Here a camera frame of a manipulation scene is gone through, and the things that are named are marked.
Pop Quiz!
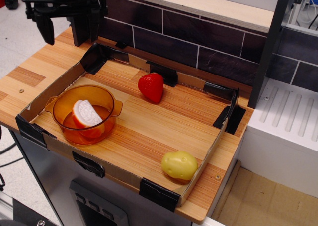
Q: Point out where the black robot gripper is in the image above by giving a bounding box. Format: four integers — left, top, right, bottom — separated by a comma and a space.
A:
22, 0, 107, 45

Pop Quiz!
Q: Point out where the orange transparent plastic pot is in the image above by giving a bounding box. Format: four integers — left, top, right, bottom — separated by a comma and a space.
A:
45, 85, 123, 145

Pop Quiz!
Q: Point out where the salmon sushi toy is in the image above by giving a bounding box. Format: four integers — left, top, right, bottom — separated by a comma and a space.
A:
72, 100, 105, 139

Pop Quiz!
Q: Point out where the cardboard fence with black tape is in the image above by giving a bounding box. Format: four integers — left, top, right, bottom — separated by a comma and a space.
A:
16, 44, 252, 213

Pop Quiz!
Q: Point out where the black caster wheel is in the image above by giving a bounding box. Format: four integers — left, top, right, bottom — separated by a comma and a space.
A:
4, 0, 19, 10

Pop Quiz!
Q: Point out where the red toy strawberry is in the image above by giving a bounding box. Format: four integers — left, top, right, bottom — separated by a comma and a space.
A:
138, 73, 164, 103

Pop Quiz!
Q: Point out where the yellow toy potato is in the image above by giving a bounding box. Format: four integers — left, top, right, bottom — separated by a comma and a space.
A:
161, 151, 198, 181

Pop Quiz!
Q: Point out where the grey oven control panel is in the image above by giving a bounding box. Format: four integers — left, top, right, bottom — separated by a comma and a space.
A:
69, 181, 129, 226

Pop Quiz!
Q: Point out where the white toy sink drainboard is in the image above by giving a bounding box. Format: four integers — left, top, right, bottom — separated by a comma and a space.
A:
238, 79, 318, 197

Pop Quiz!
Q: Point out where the dark grey vertical post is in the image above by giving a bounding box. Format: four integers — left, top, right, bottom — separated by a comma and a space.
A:
248, 0, 289, 109

